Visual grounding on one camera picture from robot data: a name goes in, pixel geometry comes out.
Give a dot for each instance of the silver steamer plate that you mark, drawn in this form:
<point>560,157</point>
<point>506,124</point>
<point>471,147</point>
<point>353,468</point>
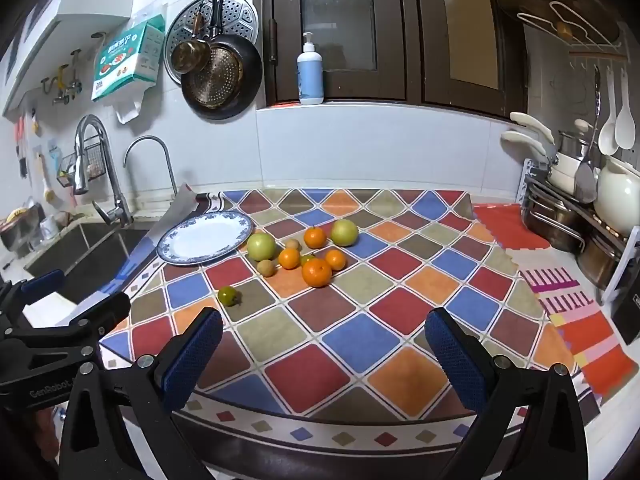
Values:
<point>240,15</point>

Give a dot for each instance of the pink striped mat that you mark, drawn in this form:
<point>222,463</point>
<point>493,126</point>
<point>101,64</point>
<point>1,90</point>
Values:
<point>585,330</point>

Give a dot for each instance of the white enamel pot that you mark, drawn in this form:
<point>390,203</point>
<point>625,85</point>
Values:
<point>565,162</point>

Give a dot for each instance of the white plastic bag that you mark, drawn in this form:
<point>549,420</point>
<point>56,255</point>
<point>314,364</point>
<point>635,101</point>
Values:
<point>131,102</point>

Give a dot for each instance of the orange with stem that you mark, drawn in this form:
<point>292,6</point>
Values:
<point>315,238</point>

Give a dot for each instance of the metal spatula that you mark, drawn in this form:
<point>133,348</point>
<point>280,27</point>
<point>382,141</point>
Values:
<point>584,182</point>

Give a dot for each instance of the white rice paddle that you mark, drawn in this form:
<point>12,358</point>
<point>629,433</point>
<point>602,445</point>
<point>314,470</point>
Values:
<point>625,125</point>
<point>608,135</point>

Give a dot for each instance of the small orange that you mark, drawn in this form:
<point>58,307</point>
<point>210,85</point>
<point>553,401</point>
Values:
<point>335,259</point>
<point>289,259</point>

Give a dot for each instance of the stainless steel pot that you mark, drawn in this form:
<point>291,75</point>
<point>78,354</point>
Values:
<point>602,260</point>
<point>552,222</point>

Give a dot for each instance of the steel kitchen sink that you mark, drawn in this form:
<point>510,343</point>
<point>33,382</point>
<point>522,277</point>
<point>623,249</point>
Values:
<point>80,255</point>

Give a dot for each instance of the small brass pot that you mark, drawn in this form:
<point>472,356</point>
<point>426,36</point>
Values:
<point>189,56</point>

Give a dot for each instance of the blue white pump bottle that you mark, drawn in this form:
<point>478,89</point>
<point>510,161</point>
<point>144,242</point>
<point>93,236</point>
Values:
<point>310,77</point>

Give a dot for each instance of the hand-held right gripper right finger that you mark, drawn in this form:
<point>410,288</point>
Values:
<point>455,365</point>

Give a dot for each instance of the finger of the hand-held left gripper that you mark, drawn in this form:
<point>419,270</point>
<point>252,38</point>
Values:
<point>100,312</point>
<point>44,281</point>

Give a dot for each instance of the red foam mat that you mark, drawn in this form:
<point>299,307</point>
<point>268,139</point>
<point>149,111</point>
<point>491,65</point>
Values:
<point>505,225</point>

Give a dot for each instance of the green apple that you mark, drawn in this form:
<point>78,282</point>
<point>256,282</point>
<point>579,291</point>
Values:
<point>261,246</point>
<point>344,232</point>

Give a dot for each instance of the dark box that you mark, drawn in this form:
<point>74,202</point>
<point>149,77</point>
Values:
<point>629,312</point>

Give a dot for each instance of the chrome gooseneck faucet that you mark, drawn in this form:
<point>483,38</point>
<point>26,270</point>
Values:
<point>155,150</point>

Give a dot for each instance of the chrome pull-down faucet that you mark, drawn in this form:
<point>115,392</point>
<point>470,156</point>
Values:
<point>100,175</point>

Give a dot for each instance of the green tomato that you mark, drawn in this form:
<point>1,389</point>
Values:
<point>228,295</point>
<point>307,259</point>

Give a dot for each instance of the dark brown window frame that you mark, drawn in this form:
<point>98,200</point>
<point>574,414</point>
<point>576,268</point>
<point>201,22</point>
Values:
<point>410,60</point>

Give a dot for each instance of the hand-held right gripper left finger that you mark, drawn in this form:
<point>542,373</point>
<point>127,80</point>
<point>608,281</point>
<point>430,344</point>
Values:
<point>192,355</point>

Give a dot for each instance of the small tan round fruit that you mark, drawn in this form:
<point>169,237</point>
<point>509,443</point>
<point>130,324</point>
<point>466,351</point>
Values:
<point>292,245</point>
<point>267,267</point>

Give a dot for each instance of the brass wall taps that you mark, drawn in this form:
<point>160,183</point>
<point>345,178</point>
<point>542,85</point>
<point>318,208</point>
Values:
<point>62,82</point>

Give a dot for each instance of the large orange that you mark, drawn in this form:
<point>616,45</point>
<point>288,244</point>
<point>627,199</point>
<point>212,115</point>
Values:
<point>316,273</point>

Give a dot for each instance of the colourful checkered tablecloth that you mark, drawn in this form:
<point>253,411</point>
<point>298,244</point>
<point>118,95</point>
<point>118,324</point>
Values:
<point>350,335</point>

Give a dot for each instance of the white ceramic pot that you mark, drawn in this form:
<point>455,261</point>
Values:
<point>617,192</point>

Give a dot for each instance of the green white tissue pack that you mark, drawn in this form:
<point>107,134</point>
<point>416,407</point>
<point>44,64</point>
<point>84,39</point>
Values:
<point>127,57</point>

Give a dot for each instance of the brass colander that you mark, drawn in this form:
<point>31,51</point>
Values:
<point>212,80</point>

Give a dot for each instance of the blue rimmed white plate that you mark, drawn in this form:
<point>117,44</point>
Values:
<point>200,240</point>

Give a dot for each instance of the black frying pan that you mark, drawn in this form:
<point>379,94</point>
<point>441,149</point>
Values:
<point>247,85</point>

